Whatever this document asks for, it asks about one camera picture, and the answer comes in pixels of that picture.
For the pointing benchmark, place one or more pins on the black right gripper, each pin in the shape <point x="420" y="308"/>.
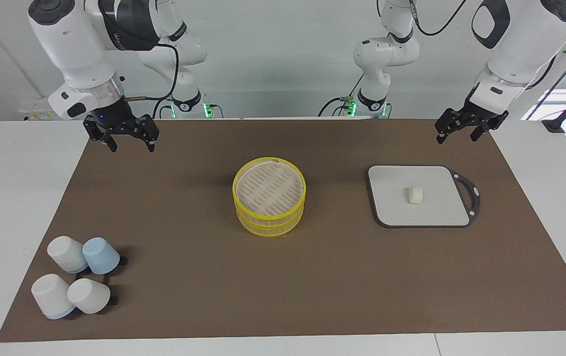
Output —
<point x="117" y="118"/>

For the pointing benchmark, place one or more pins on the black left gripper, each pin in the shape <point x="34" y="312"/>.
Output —
<point x="478" y="114"/>

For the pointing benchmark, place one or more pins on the white steamed bun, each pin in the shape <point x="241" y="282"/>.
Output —
<point x="415" y="195"/>

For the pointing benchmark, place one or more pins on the yellow steamer tier white liner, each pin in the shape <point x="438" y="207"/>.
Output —
<point x="269" y="188"/>

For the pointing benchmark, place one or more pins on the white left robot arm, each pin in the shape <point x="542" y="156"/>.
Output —
<point x="525" y="39"/>

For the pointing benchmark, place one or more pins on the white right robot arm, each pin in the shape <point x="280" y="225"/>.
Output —
<point x="65" y="39"/>

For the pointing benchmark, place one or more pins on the yellow steamer tier bare slats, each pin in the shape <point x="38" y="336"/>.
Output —
<point x="270" y="228"/>

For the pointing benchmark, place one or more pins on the white socket box yellow labels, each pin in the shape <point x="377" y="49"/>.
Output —
<point x="35" y="114"/>

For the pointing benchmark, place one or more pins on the white cutting board grey rim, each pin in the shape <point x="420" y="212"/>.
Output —
<point x="394" y="207"/>

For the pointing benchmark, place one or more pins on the light blue plastic cup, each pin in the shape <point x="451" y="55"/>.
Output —
<point x="101" y="256"/>

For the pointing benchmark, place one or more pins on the white plastic cup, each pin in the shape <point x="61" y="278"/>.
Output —
<point x="65" y="252"/>

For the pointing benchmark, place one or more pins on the white bottle top left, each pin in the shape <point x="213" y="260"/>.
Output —
<point x="89" y="295"/>

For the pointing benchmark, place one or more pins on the white bottle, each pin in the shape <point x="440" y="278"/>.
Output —
<point x="50" y="295"/>
<point x="89" y="295"/>

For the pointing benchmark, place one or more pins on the brown table mat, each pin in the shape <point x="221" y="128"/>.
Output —
<point x="189" y="296"/>

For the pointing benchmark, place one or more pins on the white bottle top right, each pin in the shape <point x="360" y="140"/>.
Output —
<point x="50" y="295"/>

